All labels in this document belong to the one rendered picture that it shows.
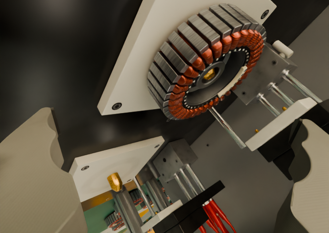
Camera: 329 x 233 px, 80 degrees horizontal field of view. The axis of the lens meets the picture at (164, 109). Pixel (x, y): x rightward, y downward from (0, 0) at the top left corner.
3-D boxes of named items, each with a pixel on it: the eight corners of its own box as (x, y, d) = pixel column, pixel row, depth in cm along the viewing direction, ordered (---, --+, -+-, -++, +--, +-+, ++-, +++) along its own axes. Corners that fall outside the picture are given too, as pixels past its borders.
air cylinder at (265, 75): (221, 80, 31) (246, 106, 28) (257, 38, 26) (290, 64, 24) (236, 81, 34) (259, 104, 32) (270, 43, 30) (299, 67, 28)
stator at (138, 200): (114, 199, 61) (119, 211, 60) (145, 183, 68) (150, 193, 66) (110, 209, 70) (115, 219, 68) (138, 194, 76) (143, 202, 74)
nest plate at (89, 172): (54, 206, 33) (56, 213, 32) (74, 157, 24) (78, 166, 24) (129, 176, 43) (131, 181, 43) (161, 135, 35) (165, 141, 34)
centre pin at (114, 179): (105, 180, 33) (111, 195, 32) (108, 174, 32) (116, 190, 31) (115, 176, 34) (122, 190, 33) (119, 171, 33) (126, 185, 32)
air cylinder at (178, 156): (152, 161, 44) (164, 183, 42) (168, 142, 40) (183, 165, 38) (167, 155, 48) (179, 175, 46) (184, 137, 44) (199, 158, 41)
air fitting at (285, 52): (267, 45, 27) (285, 58, 25) (274, 37, 26) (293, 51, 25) (270, 46, 27) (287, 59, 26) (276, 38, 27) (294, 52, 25)
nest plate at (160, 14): (96, 106, 19) (101, 116, 19) (177, -84, 11) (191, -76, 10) (190, 98, 30) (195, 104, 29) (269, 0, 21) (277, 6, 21)
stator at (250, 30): (125, 101, 19) (144, 131, 17) (192, -23, 12) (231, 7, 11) (195, 96, 27) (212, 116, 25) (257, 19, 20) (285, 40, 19)
